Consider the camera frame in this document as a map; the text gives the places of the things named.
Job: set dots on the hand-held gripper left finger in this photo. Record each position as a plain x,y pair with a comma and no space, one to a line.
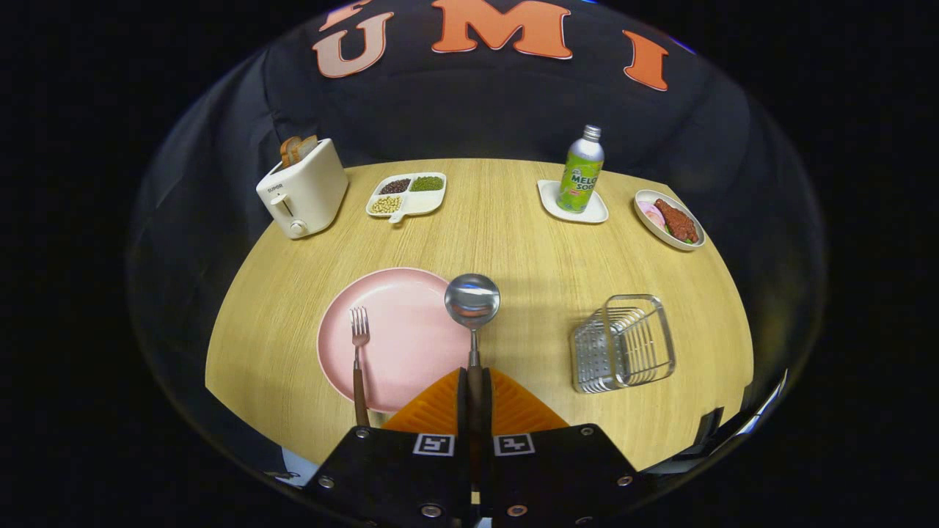
381,477

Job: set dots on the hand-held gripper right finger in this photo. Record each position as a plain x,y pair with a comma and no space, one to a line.
557,477

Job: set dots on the pink plate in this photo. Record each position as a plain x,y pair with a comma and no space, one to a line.
403,330

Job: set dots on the white square coaster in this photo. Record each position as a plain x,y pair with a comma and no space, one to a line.
598,215

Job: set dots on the pile of yellow soybeans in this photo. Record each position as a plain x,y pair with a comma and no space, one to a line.
386,204

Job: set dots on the white divided dish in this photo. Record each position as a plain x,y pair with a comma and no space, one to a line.
422,204

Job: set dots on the pink ham slices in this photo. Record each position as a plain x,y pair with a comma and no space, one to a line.
651,215

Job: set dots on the red meat piece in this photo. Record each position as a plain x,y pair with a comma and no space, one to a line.
678,222

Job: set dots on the pile of dark red beans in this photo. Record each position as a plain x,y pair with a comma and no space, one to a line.
395,186

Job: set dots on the white toaster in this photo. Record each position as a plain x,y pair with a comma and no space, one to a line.
308,191

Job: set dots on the pile of green beans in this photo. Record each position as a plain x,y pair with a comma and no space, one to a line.
427,184

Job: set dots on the white round food plate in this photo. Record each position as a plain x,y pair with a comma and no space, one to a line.
649,195

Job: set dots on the green soda bottle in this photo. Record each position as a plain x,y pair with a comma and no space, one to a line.
579,180

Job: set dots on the toasted bread slice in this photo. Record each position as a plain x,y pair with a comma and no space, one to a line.
308,147
289,150

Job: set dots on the black backdrop cloth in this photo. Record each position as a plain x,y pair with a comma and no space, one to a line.
477,110

